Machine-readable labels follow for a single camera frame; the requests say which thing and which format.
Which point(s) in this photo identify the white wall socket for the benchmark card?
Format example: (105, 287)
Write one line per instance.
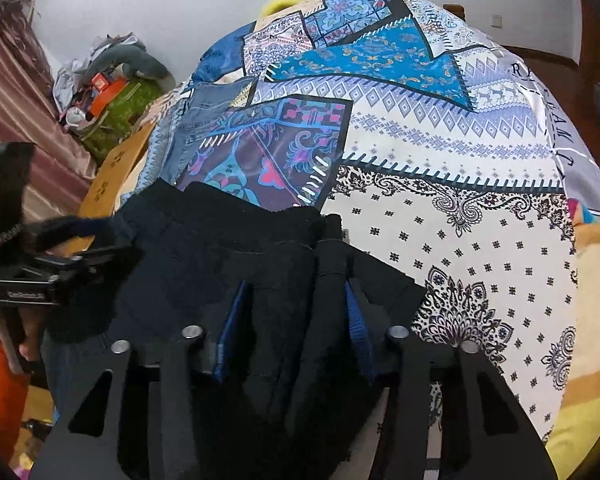
(496, 20)

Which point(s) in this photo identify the yellow printed blanket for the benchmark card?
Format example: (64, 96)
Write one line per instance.
(592, 320)

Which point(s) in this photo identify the person's left hand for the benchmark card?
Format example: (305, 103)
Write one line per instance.
(30, 332)

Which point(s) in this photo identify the yellow curved cushion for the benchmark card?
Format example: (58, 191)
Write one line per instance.
(280, 5)

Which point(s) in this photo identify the red box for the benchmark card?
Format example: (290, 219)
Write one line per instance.
(101, 81)

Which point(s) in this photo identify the orange box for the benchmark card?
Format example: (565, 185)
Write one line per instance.
(107, 97)

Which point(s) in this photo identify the grey curved pillow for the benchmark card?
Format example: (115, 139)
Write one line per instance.
(140, 60)

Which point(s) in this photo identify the pink striped curtain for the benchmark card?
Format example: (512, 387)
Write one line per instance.
(25, 125)

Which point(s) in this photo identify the pile of grey clothes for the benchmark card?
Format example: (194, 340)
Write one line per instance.
(75, 72)

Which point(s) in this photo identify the wooden bed footboard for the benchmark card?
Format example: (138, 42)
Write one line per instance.
(455, 11)

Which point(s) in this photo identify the black pants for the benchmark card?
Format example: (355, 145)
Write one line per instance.
(260, 260)

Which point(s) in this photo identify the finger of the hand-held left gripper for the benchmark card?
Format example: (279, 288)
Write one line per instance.
(95, 262)
(75, 232)

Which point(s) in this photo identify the wooden folding lap table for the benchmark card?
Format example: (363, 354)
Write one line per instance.
(115, 170)

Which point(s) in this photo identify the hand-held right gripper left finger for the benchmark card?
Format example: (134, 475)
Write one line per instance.
(230, 330)

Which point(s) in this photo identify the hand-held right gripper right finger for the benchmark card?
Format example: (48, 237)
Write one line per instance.
(360, 340)

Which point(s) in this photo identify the green patterned bag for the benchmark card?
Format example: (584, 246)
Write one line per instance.
(122, 115)

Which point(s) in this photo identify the blue patchwork bed sheet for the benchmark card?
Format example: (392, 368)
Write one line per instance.
(405, 160)

